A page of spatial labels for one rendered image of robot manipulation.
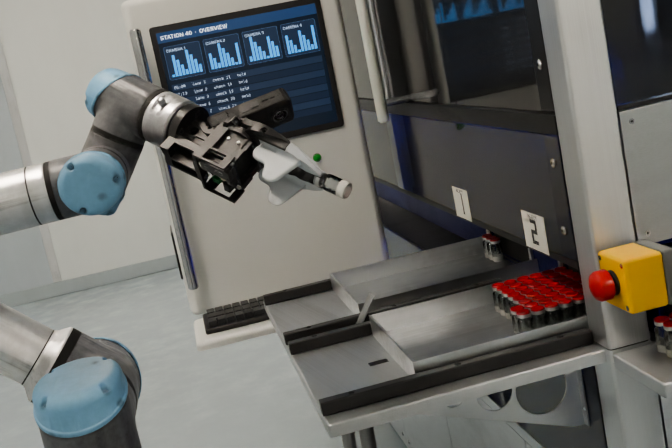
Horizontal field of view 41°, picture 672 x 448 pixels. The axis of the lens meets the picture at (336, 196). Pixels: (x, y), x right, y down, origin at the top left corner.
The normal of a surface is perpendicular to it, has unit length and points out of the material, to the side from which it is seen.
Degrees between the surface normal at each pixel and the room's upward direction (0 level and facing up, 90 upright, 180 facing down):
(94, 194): 90
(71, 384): 7
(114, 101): 71
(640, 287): 90
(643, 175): 90
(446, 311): 90
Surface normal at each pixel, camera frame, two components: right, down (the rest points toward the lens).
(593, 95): 0.20, 0.12
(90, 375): -0.17, -0.94
